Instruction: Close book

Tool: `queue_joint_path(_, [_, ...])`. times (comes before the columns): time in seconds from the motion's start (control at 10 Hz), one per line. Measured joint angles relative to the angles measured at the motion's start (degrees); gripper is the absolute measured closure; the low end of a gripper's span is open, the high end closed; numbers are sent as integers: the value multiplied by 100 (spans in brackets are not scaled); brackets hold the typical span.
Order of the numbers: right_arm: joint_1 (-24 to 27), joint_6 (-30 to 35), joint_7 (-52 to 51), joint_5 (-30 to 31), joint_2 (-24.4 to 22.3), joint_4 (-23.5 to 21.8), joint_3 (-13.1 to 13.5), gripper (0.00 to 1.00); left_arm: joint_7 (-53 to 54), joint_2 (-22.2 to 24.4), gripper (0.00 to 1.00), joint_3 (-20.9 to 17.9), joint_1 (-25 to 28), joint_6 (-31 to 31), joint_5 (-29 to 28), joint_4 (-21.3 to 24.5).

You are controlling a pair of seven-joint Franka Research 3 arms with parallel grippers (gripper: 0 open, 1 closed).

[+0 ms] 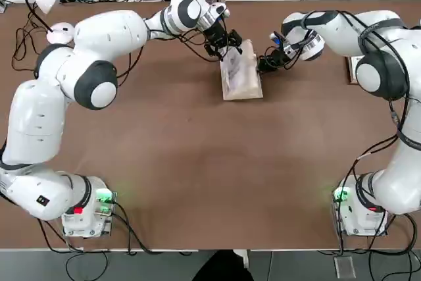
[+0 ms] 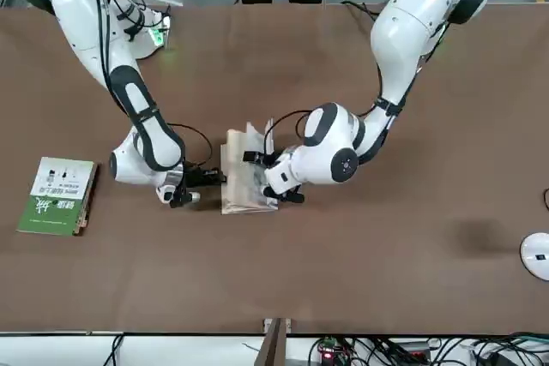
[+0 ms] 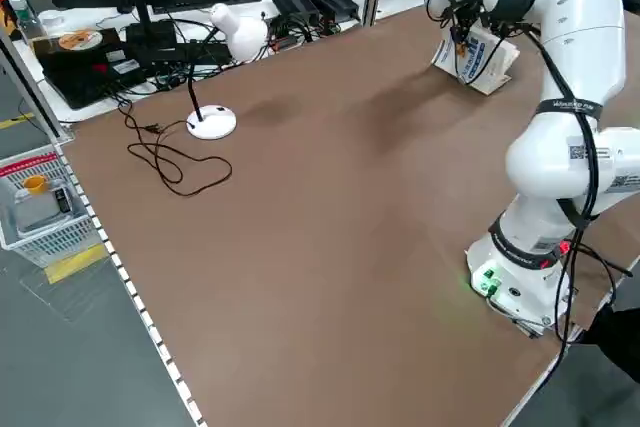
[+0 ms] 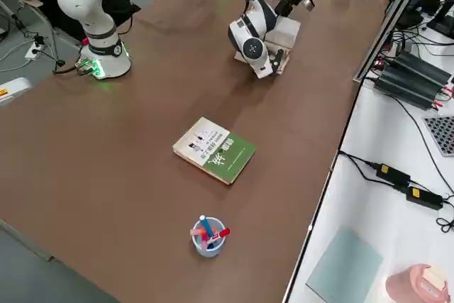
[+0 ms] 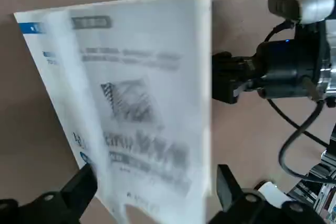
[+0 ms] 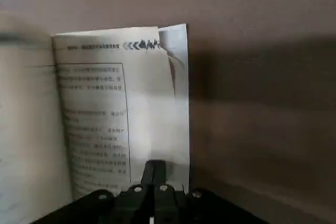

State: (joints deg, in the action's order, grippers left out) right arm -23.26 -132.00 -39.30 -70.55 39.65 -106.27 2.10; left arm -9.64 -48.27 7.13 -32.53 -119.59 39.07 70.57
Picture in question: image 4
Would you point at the checkered calibration board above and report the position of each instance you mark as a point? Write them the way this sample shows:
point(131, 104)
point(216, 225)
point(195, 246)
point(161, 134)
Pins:
point(441, 136)

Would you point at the aluminium divider post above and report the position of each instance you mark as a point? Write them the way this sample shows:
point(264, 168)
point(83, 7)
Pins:
point(391, 21)

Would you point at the white floor power strip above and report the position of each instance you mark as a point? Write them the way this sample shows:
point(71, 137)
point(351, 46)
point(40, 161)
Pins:
point(33, 51)

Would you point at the black power adapter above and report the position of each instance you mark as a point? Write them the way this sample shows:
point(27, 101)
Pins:
point(392, 174)
point(423, 197)

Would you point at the black finned power supply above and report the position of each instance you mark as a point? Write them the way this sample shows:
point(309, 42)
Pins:
point(408, 86)
point(425, 67)

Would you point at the pink pen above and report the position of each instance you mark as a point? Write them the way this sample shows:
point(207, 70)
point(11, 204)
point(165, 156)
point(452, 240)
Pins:
point(196, 232)

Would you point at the pink round container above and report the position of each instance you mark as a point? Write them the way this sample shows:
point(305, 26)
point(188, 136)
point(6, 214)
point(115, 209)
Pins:
point(404, 285)

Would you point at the pale blue pen cup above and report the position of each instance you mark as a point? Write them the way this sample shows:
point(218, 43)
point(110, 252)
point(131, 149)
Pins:
point(209, 251)

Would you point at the blue pen with white cap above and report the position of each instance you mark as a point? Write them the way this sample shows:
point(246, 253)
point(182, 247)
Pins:
point(207, 226)

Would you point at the red-lit circuit board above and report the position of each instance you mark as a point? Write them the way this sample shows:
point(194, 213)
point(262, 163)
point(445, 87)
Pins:
point(379, 64)

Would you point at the red marker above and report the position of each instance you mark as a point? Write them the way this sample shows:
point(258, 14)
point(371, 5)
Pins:
point(224, 232)

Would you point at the blue white cover paperback book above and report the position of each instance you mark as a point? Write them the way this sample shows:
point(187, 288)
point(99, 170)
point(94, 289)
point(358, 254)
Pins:
point(289, 35)

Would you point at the white control box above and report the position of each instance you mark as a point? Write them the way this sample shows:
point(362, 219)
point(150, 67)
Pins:
point(14, 90)

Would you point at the green white cover book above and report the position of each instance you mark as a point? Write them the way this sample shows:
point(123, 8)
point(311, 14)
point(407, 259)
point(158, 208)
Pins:
point(230, 161)

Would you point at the grey chair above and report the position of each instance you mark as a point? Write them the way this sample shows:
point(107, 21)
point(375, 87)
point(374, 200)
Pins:
point(32, 2)

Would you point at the pale green sheet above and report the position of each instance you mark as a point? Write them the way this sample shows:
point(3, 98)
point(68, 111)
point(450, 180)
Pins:
point(344, 267)

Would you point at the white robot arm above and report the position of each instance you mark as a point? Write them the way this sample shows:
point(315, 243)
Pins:
point(85, 1)

